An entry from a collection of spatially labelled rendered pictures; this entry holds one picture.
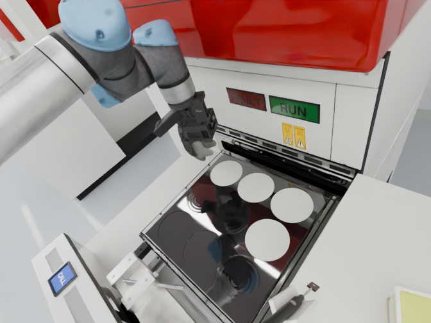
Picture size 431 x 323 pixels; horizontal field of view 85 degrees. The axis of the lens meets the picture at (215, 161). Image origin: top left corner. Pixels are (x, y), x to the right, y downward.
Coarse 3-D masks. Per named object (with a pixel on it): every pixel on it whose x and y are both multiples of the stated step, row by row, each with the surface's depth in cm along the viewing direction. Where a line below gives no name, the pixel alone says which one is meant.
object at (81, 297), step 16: (64, 240) 63; (48, 256) 61; (64, 256) 59; (48, 272) 57; (80, 272) 55; (48, 288) 54; (80, 288) 52; (96, 288) 51; (48, 304) 51; (64, 304) 50; (80, 304) 50; (96, 304) 48; (64, 320) 48; (80, 320) 47; (96, 320) 46; (112, 320) 45
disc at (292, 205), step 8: (280, 192) 61; (288, 192) 61; (296, 192) 60; (304, 192) 59; (272, 200) 60; (280, 200) 60; (288, 200) 59; (296, 200) 58; (304, 200) 58; (272, 208) 59; (280, 208) 58; (288, 208) 58; (296, 208) 57; (304, 208) 56; (312, 208) 56; (280, 216) 57; (288, 216) 56; (296, 216) 56; (304, 216) 55
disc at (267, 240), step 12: (252, 228) 57; (264, 228) 56; (276, 228) 55; (252, 240) 55; (264, 240) 54; (276, 240) 53; (288, 240) 52; (252, 252) 53; (264, 252) 52; (276, 252) 51
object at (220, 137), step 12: (216, 132) 80; (240, 144) 74; (252, 144) 71; (240, 156) 79; (252, 156) 77; (276, 156) 65; (288, 156) 63; (264, 168) 74; (276, 168) 71; (300, 168) 62; (312, 168) 59; (324, 168) 58; (300, 180) 66; (312, 180) 64; (336, 180) 56; (348, 180) 53; (324, 192) 62; (336, 192) 60
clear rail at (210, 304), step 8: (144, 240) 63; (152, 248) 60; (160, 256) 58; (168, 264) 56; (176, 272) 54; (184, 280) 52; (192, 288) 51; (200, 296) 49; (208, 304) 48; (216, 312) 46; (224, 320) 45
